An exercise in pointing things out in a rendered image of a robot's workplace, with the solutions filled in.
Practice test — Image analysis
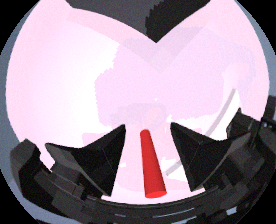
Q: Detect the red peg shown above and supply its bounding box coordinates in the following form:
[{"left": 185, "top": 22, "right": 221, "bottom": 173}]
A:
[{"left": 141, "top": 129, "right": 167, "bottom": 198}]

